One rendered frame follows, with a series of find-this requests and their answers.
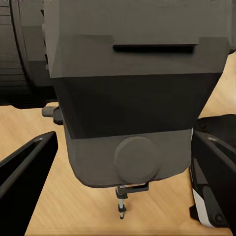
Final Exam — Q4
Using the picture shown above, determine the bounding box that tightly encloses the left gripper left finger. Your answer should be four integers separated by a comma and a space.
0, 131, 58, 236

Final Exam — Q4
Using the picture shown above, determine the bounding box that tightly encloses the digital camera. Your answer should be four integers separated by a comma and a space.
0, 0, 236, 195

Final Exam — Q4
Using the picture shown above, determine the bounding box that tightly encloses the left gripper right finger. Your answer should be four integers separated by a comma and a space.
191, 131, 236, 236

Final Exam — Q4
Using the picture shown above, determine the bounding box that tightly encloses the camera tripod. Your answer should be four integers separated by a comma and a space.
41, 105, 128, 219

